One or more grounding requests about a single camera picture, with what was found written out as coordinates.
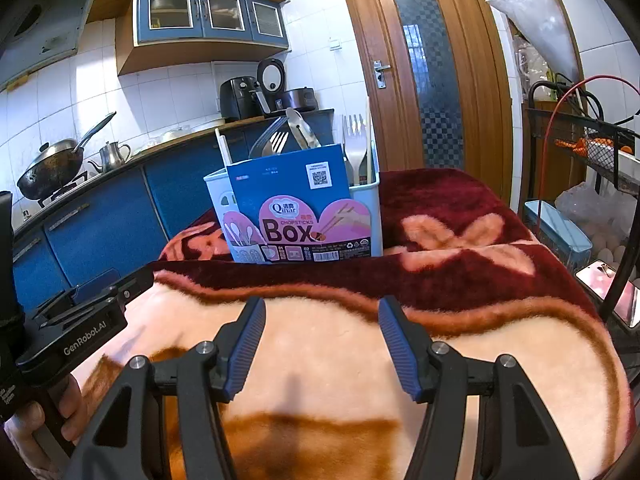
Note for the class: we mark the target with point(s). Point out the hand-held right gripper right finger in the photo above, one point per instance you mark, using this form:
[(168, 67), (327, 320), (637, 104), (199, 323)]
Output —
[(400, 350)]

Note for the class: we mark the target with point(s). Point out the wooden door with glass pane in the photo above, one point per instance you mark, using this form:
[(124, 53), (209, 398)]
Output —
[(360, 35)]

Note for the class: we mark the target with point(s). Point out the white plastic fork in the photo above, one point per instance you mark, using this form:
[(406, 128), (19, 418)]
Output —
[(357, 160)]

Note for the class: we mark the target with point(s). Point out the black wok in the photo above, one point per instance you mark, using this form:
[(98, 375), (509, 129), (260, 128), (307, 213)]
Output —
[(50, 167)]

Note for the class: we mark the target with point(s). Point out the person's left hand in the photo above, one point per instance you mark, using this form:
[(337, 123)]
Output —
[(75, 410)]

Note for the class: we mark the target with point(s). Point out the black rice cooker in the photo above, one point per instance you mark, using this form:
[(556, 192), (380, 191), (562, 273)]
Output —
[(295, 97)]

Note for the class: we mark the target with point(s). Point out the black air fryer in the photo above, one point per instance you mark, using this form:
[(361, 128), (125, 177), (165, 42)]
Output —
[(237, 97)]

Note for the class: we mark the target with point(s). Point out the blue wall cabinet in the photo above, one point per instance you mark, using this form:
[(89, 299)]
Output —
[(170, 10)]

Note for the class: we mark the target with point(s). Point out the white plastic bag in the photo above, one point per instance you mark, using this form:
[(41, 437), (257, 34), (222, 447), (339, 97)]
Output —
[(540, 15)]

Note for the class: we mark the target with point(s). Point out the white wall switch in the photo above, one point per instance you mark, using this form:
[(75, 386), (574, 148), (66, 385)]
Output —
[(336, 44)]

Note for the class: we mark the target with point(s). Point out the blue base cabinet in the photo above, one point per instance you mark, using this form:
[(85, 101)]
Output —
[(100, 220)]

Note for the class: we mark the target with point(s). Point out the metal kettle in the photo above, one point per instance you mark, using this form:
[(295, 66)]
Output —
[(112, 156)]

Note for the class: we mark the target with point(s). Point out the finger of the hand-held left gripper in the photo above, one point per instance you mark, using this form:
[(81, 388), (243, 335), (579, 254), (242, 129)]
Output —
[(127, 282), (65, 305)]

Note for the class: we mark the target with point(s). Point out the light blue utensil holder box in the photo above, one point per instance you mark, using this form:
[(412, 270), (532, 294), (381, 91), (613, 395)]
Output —
[(365, 210)]

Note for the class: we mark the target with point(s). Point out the grey range hood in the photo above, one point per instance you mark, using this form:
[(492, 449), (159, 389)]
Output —
[(50, 25)]

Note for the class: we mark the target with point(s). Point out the red floral fleece blanket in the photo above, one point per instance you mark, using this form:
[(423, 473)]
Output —
[(450, 200)]

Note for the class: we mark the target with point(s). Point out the light blue container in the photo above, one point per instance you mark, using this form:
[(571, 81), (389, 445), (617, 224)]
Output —
[(555, 230)]

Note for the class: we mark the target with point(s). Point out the metal fork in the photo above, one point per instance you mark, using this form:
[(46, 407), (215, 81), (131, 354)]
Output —
[(280, 143), (354, 125)]

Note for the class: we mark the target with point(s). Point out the white chopstick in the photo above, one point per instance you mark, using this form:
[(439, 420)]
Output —
[(221, 147)]

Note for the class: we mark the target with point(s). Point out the pile of eggs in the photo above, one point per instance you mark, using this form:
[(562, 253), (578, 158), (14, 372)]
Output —
[(600, 240)]

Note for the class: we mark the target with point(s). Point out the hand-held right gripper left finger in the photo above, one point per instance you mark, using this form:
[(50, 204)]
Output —
[(245, 345)]

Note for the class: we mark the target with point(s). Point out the wooden chopstick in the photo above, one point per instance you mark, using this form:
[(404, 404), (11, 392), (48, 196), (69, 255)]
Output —
[(368, 140)]

